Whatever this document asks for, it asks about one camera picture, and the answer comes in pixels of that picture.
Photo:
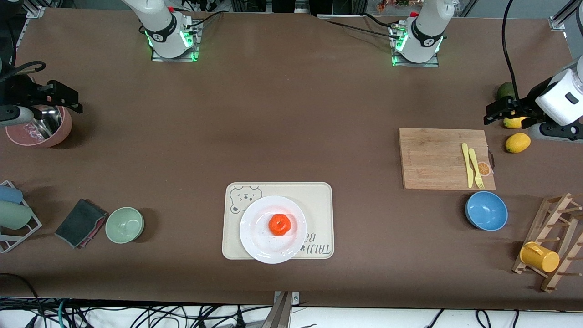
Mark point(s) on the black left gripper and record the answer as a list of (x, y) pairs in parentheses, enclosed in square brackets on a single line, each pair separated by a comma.
[(524, 106)]

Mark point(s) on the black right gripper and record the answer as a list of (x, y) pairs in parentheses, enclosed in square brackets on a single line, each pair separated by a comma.
[(20, 92)]

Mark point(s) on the white round plate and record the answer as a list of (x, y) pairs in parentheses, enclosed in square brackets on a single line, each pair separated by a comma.
[(259, 246)]

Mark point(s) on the orange mandarin fruit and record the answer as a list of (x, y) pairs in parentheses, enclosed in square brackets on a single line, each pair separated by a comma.
[(279, 225)]

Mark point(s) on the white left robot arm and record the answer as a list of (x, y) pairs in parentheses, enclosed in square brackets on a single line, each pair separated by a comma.
[(423, 27)]

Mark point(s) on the yellow lemon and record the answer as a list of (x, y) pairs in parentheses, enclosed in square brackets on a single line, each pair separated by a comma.
[(514, 123), (518, 142)]

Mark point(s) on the green avocado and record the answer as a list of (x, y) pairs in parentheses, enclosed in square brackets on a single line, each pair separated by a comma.
[(504, 90)]

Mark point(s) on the metal scoop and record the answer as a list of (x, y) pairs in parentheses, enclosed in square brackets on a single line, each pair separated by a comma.
[(50, 123)]

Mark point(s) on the pink bowl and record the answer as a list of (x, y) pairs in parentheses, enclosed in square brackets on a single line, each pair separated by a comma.
[(66, 130)]

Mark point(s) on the clear crumpled plastic wrap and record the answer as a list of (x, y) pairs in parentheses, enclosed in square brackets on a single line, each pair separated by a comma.
[(32, 133)]

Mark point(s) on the yellow plastic fork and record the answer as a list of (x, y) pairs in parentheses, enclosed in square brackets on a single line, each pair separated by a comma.
[(475, 166)]

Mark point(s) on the yellow plastic knife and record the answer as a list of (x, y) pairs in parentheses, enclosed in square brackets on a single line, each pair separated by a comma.
[(467, 164)]

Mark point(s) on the bamboo cutting board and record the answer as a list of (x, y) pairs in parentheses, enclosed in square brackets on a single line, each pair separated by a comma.
[(432, 159)]

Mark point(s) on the blue bowl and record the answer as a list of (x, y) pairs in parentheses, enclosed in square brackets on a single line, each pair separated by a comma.
[(486, 211)]

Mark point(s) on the light blue cup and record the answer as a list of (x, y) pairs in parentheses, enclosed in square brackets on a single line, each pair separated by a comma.
[(10, 194)]

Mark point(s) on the pale green cup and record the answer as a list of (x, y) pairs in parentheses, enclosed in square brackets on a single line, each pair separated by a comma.
[(13, 215)]

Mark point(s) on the folded grey cloth pink edge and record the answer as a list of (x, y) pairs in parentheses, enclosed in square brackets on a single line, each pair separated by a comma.
[(79, 223)]

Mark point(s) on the yellow mug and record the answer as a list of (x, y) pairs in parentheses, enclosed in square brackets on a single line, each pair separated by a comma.
[(539, 257)]

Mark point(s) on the pale green bowl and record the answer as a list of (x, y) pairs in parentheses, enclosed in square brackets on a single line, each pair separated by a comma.
[(125, 225)]

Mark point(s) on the wooden peg drying rack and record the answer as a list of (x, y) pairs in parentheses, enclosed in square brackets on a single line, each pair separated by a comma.
[(562, 255)]

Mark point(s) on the beige tray with bear print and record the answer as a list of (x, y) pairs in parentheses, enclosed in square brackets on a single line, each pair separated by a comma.
[(319, 200)]

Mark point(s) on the aluminium frame profile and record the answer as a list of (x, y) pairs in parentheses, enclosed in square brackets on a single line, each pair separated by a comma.
[(562, 16), (27, 27)]

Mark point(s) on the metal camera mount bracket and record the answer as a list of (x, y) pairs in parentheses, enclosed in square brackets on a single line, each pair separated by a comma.
[(282, 312)]

